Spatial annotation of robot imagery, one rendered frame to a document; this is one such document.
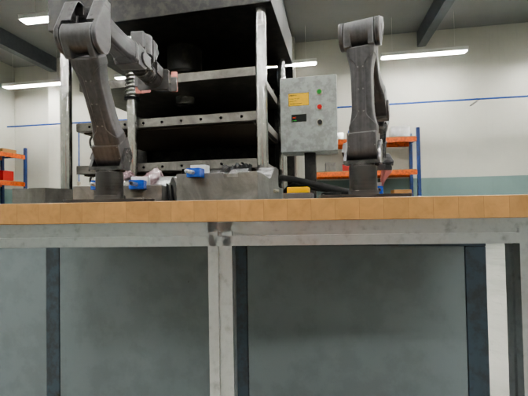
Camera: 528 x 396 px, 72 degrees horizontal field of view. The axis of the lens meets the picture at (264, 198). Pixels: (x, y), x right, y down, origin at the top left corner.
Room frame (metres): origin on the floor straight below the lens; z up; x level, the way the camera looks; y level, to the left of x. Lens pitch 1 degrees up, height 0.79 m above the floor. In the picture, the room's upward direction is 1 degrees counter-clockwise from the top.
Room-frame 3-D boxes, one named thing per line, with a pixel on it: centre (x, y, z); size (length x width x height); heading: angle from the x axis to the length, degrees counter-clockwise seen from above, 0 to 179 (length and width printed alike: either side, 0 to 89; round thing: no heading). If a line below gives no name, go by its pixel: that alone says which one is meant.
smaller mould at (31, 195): (1.50, 0.89, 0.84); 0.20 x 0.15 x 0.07; 168
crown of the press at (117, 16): (2.34, 0.50, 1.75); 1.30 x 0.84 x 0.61; 78
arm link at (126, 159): (0.88, 0.37, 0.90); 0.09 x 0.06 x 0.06; 86
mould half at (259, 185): (1.35, 0.09, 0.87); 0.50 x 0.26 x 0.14; 168
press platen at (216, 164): (2.39, 0.49, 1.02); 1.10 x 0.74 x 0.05; 78
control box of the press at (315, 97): (2.00, -0.26, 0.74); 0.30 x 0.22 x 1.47; 78
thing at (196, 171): (1.10, 0.21, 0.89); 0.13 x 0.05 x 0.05; 168
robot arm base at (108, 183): (0.87, 0.37, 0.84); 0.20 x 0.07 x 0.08; 86
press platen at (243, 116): (2.39, 0.49, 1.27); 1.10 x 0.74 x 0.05; 78
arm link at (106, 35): (0.89, 0.37, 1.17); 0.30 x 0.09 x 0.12; 176
